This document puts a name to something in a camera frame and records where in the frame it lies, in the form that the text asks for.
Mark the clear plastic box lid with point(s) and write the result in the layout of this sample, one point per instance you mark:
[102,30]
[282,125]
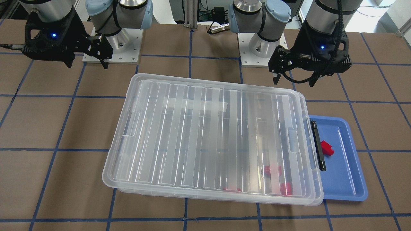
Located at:
[208,138]

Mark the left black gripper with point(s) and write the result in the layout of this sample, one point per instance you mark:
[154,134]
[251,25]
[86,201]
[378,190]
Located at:
[302,45]

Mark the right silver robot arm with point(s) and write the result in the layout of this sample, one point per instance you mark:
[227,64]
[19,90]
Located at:
[107,16]

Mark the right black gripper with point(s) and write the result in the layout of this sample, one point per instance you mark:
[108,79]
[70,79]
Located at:
[78,36]

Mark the red block in box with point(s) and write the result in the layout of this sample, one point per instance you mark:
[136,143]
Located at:
[286,189]
[238,190]
[269,171]

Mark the blue plastic tray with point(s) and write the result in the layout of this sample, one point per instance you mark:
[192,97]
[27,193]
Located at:
[343,178]

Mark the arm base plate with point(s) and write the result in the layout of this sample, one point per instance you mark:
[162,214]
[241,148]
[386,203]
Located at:
[247,54]
[126,46]

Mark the clear plastic storage box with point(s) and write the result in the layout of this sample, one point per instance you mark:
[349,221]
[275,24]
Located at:
[308,150]

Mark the red block on tray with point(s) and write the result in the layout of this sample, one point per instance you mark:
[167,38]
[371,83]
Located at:
[326,148]

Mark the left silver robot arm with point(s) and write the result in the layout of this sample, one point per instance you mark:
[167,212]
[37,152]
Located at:
[268,19]

